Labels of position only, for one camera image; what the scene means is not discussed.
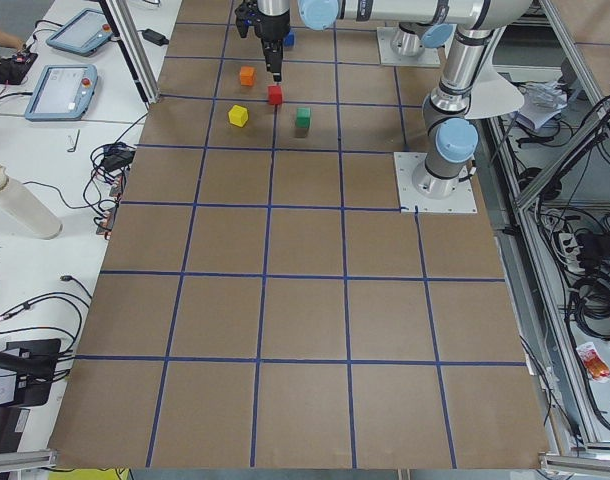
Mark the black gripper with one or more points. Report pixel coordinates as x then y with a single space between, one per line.
271 30

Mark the red wooden block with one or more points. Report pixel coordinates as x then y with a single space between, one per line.
274 95

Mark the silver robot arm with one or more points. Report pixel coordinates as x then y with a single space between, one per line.
420 37
453 139

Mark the blue wooden block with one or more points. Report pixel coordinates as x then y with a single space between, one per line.
289 40

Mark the orange wooden block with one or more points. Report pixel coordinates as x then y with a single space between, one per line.
247 76

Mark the green wooden block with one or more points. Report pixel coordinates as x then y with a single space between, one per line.
303 117

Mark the yellow wooden block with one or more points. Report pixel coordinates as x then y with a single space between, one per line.
238 115

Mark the black power adapter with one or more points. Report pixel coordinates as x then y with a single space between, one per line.
155 37

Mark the far blue teach pendant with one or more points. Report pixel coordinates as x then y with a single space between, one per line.
83 34

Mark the blue teach pendant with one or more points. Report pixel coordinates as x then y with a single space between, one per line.
83 34
62 93

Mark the metal allen key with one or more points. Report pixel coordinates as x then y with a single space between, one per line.
73 142

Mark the near blue teach pendant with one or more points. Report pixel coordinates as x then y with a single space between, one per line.
62 93

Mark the black electronics box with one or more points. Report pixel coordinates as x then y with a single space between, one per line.
14 69

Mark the white cylindrical bottle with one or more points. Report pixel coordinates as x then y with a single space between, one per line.
24 207

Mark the red snack packet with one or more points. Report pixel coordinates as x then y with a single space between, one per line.
592 362

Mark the wrist black camera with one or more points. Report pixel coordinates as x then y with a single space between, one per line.
246 15

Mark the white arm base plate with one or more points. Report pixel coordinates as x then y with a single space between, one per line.
420 192
428 59

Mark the aluminium frame post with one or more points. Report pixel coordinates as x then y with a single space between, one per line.
123 29

